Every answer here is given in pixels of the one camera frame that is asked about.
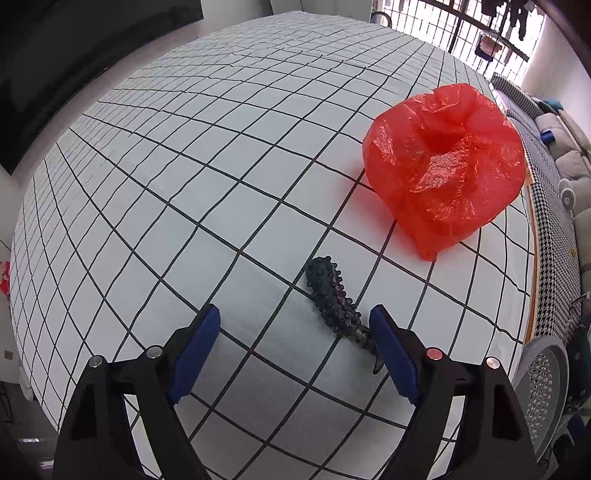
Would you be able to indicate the red plastic bag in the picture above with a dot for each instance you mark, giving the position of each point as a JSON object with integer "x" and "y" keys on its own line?
{"x": 443, "y": 175}

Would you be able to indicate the black television screen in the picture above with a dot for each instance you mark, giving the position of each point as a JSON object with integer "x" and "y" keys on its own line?
{"x": 55, "y": 55}

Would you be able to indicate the white round device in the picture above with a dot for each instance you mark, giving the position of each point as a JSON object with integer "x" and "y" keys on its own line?
{"x": 568, "y": 194}

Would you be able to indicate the red figure picture card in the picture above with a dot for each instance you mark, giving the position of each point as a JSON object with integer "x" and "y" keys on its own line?
{"x": 4, "y": 277}

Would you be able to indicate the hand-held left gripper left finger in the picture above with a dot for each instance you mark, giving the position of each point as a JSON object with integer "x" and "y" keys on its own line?
{"x": 196, "y": 355}

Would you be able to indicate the hanging clothes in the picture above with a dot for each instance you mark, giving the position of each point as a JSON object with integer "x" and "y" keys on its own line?
{"x": 489, "y": 44}

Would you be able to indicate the grey perforated stool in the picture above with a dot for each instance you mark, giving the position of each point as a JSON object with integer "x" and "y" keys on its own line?
{"x": 540, "y": 392}

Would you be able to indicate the blue cylinder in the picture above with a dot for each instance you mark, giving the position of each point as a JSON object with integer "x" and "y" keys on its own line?
{"x": 548, "y": 137}

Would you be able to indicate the dark spiky rubber toy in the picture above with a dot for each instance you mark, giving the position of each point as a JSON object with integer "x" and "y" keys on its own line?
{"x": 332, "y": 295}

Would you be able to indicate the beige sofa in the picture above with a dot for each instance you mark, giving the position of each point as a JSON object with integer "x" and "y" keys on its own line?
{"x": 570, "y": 143}

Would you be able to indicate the window security grille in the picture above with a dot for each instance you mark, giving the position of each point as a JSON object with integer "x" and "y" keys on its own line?
{"x": 457, "y": 27}

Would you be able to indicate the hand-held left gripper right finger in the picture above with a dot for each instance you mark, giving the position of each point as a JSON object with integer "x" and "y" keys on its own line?
{"x": 392, "y": 350}

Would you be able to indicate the houndstooth sofa cover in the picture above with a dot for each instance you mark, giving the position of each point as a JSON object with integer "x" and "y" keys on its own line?
{"x": 554, "y": 258}

